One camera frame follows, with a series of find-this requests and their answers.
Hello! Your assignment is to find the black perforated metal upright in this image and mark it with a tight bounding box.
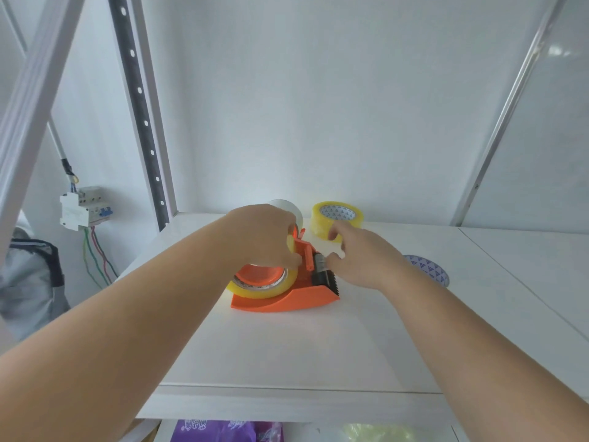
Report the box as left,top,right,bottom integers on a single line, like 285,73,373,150
106,0,171,232

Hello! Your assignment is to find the orange tape dispenser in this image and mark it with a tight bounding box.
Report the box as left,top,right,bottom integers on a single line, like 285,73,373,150
230,227,341,314

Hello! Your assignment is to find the grey bag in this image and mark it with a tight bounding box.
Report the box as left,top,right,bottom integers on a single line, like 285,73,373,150
0,211,71,342

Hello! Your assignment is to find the pale yellow packet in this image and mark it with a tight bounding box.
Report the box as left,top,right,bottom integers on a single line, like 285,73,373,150
340,423,417,442

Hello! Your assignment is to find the red wire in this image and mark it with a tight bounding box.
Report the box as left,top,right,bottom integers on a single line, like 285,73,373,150
91,226,120,280

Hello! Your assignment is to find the yellow tape roll patterned core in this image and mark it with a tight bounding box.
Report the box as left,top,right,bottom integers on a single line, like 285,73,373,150
310,201,364,243

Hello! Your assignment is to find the purple packet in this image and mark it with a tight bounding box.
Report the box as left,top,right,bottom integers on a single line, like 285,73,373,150
170,419,284,442

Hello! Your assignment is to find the person's left forearm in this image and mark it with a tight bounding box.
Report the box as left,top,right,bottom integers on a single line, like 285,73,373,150
0,215,244,442

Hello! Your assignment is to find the clear tape roll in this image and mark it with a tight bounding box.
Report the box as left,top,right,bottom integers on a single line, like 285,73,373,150
267,199,305,231

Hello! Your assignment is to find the white metal frame bar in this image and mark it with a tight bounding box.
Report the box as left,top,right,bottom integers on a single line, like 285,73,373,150
0,0,87,265

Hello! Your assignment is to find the white circuit breaker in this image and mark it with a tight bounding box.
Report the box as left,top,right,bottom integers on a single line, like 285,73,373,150
59,186,114,232

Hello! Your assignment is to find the person's right hand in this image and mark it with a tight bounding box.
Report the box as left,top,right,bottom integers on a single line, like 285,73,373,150
324,220,406,293

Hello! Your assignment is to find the person's right forearm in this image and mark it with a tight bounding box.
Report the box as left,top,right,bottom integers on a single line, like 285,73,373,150
379,266,589,442

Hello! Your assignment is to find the yellow tape roll orange core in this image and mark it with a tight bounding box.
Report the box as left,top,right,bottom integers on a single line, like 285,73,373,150
225,234,300,300

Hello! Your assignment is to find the green wire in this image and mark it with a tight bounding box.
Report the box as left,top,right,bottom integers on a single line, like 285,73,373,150
83,227,111,289

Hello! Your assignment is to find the white cable conduit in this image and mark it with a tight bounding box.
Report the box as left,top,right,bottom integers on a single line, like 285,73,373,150
47,118,80,193

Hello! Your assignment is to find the flat tape roll patterned core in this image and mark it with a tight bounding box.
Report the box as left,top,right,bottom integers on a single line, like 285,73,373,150
402,255,450,289

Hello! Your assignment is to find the aluminium frame bar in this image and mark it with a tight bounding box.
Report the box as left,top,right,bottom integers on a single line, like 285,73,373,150
450,0,570,227

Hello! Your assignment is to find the person's left hand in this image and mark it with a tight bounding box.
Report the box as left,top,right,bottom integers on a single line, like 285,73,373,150
224,204,303,272

